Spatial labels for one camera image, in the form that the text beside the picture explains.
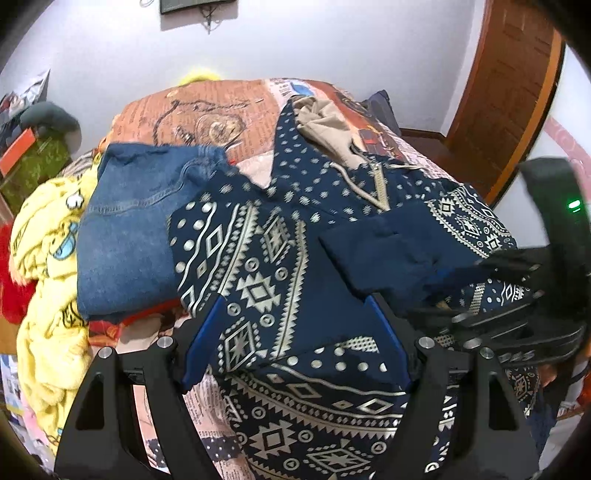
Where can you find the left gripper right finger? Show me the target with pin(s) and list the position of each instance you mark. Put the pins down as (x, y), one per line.
(490, 437)

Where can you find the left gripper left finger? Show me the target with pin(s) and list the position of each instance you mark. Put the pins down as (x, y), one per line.
(129, 419)

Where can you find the navy patterned hooded robe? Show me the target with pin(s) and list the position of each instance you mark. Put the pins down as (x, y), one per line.
(310, 394)

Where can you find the yellow cartoon blanket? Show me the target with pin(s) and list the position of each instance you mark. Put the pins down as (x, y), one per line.
(53, 351)

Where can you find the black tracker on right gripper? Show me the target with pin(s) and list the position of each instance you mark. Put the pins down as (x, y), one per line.
(553, 187)

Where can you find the red plush item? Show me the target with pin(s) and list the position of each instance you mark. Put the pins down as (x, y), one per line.
(15, 298)

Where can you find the white sliding door with hearts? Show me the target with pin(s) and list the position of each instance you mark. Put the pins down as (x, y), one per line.
(565, 134)

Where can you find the folded blue jeans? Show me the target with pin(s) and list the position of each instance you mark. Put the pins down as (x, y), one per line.
(124, 262)

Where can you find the brown wooden door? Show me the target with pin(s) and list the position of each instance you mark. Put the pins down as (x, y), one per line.
(508, 93)

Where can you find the orange box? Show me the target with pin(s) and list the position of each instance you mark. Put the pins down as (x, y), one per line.
(16, 150)

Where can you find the cluttered pile with green bag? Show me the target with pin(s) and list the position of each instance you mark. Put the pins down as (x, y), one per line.
(23, 108)

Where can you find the printed newspaper bedspread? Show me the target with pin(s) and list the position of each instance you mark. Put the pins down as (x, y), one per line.
(243, 126)

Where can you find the small black wall monitor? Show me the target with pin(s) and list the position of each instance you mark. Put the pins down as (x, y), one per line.
(172, 6)

